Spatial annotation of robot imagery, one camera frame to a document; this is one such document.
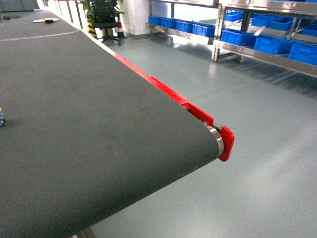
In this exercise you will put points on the blue bin lower right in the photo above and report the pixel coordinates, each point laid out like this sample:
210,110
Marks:
238,38

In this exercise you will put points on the blue bin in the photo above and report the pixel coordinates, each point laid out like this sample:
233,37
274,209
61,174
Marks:
304,53
238,38
275,46

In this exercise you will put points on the blue bin lower middle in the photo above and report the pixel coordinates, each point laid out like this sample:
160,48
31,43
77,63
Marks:
275,46

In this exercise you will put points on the steel shelf rack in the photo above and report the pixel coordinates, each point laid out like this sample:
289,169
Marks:
265,30

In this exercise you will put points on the blue bin lower left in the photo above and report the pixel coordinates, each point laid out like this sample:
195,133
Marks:
304,53

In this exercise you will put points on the steel conveyor roller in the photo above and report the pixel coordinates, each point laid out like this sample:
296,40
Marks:
215,144

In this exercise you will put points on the red conveyor end cap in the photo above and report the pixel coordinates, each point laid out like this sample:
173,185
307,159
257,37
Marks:
228,141

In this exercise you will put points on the red white traffic cone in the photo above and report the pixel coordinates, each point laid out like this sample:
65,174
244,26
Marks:
120,32

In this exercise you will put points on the black office chair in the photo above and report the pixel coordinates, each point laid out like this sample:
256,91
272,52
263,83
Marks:
105,27

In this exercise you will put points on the black device on board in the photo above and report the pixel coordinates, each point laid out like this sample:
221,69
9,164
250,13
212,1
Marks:
46,20

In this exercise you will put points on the red mushroom push button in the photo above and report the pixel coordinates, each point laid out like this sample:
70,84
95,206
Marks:
2,119

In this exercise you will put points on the red conveyor side rail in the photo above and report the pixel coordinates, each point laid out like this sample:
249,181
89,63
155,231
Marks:
102,79

